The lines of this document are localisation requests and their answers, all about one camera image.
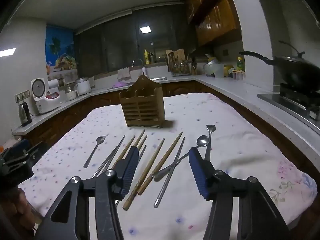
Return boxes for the wooden utensil holder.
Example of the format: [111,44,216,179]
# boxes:
[119,75,164,128]

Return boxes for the white kitchen countertop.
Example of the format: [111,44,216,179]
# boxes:
[11,75,320,155]

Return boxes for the floral tablecloth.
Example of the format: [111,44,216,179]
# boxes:
[17,92,318,240]

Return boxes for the black electric kettle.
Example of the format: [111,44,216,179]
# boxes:
[18,102,32,127]

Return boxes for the metal chopstick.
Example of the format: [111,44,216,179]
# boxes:
[91,135,126,179]
[137,145,147,162]
[153,137,186,208]

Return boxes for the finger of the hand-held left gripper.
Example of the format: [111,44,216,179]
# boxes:
[5,139,47,164]

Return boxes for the wooden cutting board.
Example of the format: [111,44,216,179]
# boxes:
[166,49,185,63]

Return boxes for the black wok with lid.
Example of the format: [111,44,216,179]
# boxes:
[239,41,320,93]

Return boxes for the gas stove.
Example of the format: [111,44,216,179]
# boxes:
[257,82,320,128]

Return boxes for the white round rice cooker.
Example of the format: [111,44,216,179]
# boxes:
[75,77,91,95]

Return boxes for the translucent plastic cup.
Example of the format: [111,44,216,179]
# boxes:
[214,64,225,78]

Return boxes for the wooden base cabinets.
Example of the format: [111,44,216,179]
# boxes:
[24,80,320,180]

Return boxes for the wooden utensil rack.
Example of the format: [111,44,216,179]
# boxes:
[166,57,193,77]

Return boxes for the wall power socket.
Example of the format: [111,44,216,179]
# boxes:
[14,91,32,103]

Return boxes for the metal spoon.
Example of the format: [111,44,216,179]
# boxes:
[151,135,210,180]

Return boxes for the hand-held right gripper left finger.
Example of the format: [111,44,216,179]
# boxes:
[34,145,140,240]

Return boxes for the metal fork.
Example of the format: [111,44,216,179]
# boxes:
[204,124,217,162]
[83,135,108,168]

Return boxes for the person's left hand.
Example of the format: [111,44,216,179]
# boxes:
[0,186,40,233]

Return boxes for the wooden upper cabinets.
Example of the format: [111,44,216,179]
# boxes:
[181,0,243,47]

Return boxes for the dark kitchen window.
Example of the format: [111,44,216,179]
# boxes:
[75,5,198,77]

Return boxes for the wooden chopstick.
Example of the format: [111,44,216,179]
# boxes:
[137,131,183,197]
[133,129,146,148]
[111,135,136,170]
[122,137,165,211]
[137,135,148,153]

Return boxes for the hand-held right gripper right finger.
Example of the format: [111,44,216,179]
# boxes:
[189,147,292,240]

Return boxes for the tropical fruit wall poster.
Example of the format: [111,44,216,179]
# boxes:
[46,25,77,74]

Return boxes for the silver metal pot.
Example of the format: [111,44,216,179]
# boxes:
[203,54,220,77]

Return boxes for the white open rice cooker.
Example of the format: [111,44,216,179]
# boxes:
[30,78,62,114]

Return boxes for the hanging dish rag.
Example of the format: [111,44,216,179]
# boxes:
[117,68,131,80]

